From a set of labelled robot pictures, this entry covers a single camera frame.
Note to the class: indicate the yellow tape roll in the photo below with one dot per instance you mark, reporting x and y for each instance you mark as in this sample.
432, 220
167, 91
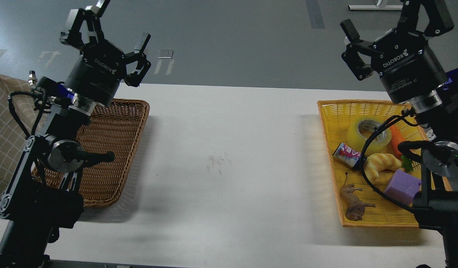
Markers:
361, 129

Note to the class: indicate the brown wicker basket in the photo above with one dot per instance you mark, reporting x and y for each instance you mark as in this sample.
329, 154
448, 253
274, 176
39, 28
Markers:
117, 128

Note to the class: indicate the white stand base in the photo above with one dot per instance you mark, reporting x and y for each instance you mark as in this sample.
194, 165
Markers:
378, 5

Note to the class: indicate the brown toy lion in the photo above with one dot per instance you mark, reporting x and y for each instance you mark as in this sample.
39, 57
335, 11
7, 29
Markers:
355, 207

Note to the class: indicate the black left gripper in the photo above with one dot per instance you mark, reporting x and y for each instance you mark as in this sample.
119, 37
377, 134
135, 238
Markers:
96, 72

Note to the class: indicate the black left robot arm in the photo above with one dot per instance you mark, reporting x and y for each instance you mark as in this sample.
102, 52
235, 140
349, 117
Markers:
43, 194

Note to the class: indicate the beige checkered cloth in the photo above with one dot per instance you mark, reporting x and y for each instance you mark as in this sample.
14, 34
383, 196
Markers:
11, 135

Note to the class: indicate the small drink can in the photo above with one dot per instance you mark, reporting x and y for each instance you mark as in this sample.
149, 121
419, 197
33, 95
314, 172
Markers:
348, 155

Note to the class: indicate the yellow plastic basket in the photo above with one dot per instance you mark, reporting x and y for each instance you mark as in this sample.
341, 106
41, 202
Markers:
336, 116

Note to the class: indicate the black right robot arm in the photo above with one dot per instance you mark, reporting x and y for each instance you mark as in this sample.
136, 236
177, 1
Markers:
434, 207

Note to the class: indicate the toy croissant bread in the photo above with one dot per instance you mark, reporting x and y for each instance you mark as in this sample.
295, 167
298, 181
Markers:
378, 162

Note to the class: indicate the orange toy carrot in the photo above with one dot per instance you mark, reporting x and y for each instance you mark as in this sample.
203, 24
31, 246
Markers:
396, 139

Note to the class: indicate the purple foam block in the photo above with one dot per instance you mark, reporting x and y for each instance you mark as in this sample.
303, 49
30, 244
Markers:
403, 187

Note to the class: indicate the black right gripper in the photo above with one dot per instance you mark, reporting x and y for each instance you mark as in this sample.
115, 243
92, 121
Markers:
406, 65

